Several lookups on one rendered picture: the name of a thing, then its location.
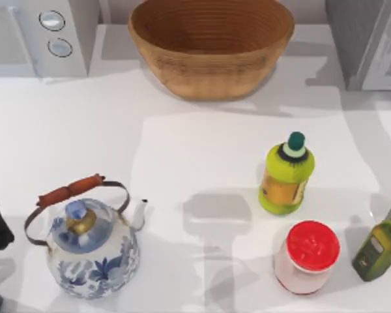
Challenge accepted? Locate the round microwave knob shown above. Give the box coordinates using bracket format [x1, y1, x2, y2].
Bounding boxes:
[47, 37, 74, 59]
[38, 10, 66, 32]

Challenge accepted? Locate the olive green bottle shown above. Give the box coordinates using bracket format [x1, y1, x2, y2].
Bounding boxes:
[351, 188, 391, 282]

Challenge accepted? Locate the brown woven basket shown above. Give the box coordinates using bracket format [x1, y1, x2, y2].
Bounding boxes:
[127, 0, 296, 100]

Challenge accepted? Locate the pale microwave oven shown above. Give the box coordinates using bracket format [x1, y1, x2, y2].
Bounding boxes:
[0, 0, 100, 78]

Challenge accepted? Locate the white jar with red lid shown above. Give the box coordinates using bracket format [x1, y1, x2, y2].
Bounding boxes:
[273, 220, 341, 295]

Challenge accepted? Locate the blue and white kettle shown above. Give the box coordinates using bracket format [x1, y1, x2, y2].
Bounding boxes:
[23, 173, 149, 300]

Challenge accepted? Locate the lime green bottle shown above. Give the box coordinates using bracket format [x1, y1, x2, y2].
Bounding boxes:
[257, 131, 315, 216]

